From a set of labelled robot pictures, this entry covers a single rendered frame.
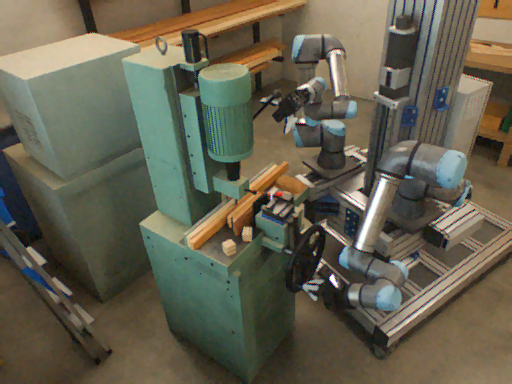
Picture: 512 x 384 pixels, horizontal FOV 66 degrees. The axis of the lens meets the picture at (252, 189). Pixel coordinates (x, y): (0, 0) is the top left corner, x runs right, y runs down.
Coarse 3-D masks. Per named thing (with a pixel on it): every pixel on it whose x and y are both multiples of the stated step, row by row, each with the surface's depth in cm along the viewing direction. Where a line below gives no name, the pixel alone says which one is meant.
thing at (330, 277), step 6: (318, 270) 134; (324, 270) 133; (330, 270) 134; (324, 276) 133; (330, 276) 133; (336, 276) 134; (330, 282) 132; (336, 282) 133; (342, 282) 134; (336, 288) 132; (342, 288) 132; (342, 294) 132
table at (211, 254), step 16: (272, 192) 177; (304, 192) 178; (208, 240) 154; (224, 240) 153; (240, 240) 153; (256, 240) 154; (272, 240) 156; (288, 240) 156; (192, 256) 154; (208, 256) 147; (224, 256) 146; (240, 256) 148; (224, 272) 145
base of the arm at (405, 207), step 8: (392, 200) 177; (400, 200) 170; (408, 200) 167; (416, 200) 166; (424, 200) 169; (392, 208) 175; (400, 208) 170; (408, 208) 168; (416, 208) 168; (424, 208) 169; (400, 216) 171; (408, 216) 169; (416, 216) 169
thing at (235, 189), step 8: (216, 176) 159; (224, 176) 159; (240, 176) 159; (216, 184) 161; (224, 184) 158; (232, 184) 155; (240, 184) 154; (248, 184) 158; (224, 192) 160; (232, 192) 157; (240, 192) 155; (248, 192) 160
